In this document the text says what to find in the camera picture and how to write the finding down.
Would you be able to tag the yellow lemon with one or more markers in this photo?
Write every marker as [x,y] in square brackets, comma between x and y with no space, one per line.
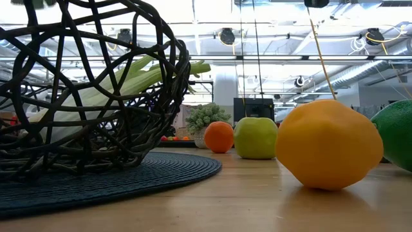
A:
[328,145]

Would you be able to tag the orange fruit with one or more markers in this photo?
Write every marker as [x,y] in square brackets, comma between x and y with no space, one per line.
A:
[219,137]

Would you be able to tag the dark brown wicker basket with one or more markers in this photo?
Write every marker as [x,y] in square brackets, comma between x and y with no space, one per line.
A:
[183,74]

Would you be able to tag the potted succulent plant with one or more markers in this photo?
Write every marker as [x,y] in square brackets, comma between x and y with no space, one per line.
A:
[206,117]

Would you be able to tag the round dark blue placemat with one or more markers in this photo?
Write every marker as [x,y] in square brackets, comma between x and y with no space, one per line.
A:
[128,180]

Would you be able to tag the black monitor back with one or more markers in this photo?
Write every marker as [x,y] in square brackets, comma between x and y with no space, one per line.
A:
[254,109]

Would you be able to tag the green white celery stalk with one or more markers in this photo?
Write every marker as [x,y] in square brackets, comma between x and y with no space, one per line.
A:
[201,67]

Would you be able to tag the black aluminium table frame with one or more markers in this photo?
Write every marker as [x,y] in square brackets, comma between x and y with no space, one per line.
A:
[177,144]

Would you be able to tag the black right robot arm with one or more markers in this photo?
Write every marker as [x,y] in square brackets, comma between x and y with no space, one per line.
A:
[316,3]

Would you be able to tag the yellow-green apple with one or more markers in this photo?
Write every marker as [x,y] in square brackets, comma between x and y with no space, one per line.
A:
[256,138]

